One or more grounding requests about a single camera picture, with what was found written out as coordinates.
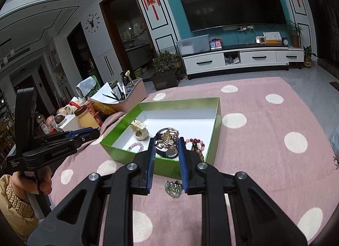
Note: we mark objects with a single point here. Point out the pink polka dot blanket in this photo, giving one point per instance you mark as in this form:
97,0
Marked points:
264,156

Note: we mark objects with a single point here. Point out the person's left forearm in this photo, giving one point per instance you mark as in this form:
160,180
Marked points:
16,209

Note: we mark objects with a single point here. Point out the brown round bread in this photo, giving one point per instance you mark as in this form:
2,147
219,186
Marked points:
59,121

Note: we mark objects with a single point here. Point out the white wristwatch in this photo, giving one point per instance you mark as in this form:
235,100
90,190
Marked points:
140,134

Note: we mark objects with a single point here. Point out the green cardboard box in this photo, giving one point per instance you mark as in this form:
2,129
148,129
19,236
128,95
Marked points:
116,150

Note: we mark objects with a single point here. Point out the white drawer organizer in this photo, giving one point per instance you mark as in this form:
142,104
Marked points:
71,124

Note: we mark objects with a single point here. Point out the person's left hand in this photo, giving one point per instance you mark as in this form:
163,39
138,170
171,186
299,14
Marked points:
46,182

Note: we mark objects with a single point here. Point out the rolled pale cloth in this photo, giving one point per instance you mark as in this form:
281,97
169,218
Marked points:
86,86

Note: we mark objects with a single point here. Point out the yellow white box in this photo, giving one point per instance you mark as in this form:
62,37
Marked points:
272,38

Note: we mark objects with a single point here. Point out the green plastic basin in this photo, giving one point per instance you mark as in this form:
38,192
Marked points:
140,72

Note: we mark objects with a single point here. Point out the black wall clock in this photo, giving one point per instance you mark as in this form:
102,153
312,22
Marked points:
92,23

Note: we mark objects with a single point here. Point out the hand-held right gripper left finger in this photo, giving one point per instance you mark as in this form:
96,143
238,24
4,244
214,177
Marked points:
151,166

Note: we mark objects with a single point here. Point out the small potted plant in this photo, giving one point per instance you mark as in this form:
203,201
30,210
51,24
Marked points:
307,60

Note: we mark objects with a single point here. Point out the cream tipped stick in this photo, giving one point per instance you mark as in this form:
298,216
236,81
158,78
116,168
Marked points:
128,74

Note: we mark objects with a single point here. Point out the bunch of pens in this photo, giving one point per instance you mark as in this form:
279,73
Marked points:
121,89

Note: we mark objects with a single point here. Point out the tall potted plant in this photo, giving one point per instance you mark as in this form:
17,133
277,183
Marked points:
294,39

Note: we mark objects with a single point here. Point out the white TV cabinet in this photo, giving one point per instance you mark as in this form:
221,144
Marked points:
201,62

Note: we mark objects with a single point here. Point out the yellow bear bottle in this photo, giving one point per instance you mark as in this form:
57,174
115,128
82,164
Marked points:
87,120

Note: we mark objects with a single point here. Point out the white power strip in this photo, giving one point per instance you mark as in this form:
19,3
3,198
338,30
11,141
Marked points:
238,28

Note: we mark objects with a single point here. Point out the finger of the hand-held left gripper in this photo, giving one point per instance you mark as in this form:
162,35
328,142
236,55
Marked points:
88,138
79,132

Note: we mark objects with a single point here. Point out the small blue red box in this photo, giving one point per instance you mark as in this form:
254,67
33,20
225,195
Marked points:
215,45

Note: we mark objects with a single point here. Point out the large black television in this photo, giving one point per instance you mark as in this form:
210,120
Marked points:
230,0

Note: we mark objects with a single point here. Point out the yellow snack packet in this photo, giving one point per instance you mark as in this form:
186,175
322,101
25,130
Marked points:
104,107

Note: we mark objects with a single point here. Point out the white paper sheets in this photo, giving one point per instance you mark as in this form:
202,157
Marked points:
104,93

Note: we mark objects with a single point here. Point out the pink storage bin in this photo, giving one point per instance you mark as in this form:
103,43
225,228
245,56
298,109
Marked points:
135,95

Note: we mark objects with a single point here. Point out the white tall cabinet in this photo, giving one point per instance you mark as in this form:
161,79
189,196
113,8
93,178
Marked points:
106,63

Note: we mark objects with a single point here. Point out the translucent storage box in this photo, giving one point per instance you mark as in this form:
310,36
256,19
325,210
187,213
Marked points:
192,45

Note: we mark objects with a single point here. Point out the plant rack with greenery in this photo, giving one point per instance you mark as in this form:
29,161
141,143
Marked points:
165,76

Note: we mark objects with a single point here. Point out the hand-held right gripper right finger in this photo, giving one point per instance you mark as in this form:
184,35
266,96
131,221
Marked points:
183,166

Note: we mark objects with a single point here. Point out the black wristwatch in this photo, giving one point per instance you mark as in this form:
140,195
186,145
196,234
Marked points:
161,152

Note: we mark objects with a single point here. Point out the small alarm clock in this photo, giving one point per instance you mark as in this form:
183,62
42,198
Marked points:
285,41

